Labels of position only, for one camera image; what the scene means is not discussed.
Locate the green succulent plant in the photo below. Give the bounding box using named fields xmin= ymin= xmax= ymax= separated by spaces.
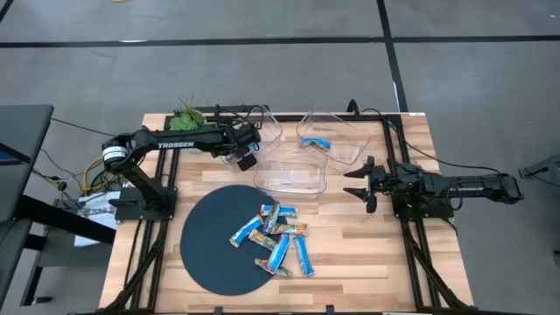
xmin=169 ymin=92 xmax=207 ymax=132

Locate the grey chair base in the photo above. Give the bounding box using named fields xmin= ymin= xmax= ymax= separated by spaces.
xmin=518 ymin=153 xmax=560 ymax=181

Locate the thin black floor cable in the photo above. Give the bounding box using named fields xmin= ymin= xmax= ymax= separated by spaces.
xmin=50 ymin=116 xmax=117 ymax=138

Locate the black aluminium table frame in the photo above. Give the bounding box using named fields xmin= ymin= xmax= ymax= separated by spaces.
xmin=100 ymin=103 xmax=474 ymax=315

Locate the dark grey seat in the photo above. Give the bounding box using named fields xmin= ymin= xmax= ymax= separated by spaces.
xmin=0 ymin=218 xmax=34 ymax=304

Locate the black desk foot beam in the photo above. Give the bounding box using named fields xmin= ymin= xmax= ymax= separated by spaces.
xmin=15 ymin=194 xmax=117 ymax=245

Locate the white printed paper box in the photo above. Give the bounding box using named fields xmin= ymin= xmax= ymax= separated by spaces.
xmin=73 ymin=191 xmax=122 ymax=249

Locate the dark grey desk top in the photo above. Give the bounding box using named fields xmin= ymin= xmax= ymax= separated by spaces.
xmin=0 ymin=103 xmax=55 ymax=224

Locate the dark round mat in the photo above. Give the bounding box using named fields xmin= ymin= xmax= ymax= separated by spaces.
xmin=179 ymin=184 xmax=291 ymax=297

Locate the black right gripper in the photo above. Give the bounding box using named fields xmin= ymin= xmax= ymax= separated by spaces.
xmin=343 ymin=155 xmax=395 ymax=214

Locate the brown green granola bar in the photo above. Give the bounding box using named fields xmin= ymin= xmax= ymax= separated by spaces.
xmin=254 ymin=257 xmax=293 ymax=277

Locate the grey blue granola bar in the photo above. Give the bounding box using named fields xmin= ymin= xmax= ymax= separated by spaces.
xmin=262 ymin=201 xmax=282 ymax=235

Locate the clear plastic bin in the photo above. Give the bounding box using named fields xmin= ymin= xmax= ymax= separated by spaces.
xmin=252 ymin=142 xmax=329 ymax=200
xmin=212 ymin=104 xmax=284 ymax=172
xmin=296 ymin=111 xmax=372 ymax=173

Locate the black power cable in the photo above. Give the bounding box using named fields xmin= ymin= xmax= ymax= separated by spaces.
xmin=361 ymin=107 xmax=504 ymax=176

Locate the yellow cable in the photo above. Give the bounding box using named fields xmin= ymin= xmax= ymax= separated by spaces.
xmin=80 ymin=156 xmax=107 ymax=194

